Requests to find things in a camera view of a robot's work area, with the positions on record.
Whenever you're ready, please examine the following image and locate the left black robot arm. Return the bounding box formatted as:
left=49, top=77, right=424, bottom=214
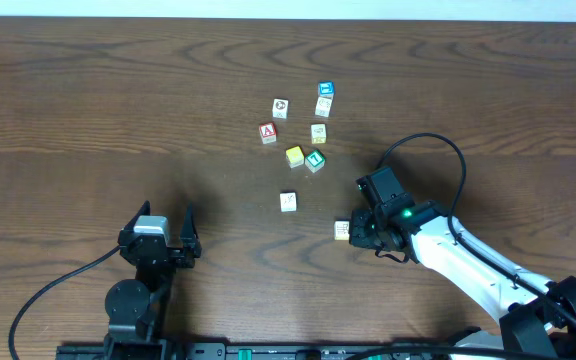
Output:
left=101, top=201, right=202, bottom=360

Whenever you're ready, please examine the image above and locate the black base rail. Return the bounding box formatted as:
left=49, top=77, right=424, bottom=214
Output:
left=55, top=340, right=469, bottom=360

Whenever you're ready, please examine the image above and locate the green number 7 block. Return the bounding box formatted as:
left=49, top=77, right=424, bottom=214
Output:
left=304, top=149, right=326, bottom=173

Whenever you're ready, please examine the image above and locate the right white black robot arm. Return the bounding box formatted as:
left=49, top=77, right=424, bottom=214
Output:
left=348, top=195, right=576, bottom=359

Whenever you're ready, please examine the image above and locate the blue top wooden block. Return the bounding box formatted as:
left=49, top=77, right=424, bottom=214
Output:
left=317, top=81, right=335, bottom=98

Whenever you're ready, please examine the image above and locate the plain front wooden block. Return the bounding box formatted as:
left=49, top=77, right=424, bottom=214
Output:
left=280, top=192, right=297, bottom=212

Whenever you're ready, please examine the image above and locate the gift picture wooden block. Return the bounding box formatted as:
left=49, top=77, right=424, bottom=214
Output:
left=334, top=220, right=350, bottom=241

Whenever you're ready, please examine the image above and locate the yellow top wooden block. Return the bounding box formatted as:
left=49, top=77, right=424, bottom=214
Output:
left=285, top=146, right=305, bottom=168

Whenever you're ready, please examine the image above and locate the soccer ball picture block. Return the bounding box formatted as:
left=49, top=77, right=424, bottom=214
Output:
left=272, top=99, right=289, bottom=119

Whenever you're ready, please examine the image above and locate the yellow sided picture block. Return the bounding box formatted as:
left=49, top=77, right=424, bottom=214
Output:
left=311, top=124, right=327, bottom=144

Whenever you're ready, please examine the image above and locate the plain block beside blue block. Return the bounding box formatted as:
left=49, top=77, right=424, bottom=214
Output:
left=314, top=97, right=333, bottom=118

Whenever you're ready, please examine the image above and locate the left black cable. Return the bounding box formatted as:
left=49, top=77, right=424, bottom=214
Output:
left=7, top=244, right=125, bottom=360

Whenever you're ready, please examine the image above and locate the red letter A block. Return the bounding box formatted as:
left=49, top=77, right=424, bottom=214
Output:
left=259, top=122, right=277, bottom=144

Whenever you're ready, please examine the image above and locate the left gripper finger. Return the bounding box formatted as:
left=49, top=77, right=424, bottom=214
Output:
left=122, top=200, right=151, bottom=232
left=179, top=204, right=199, bottom=248

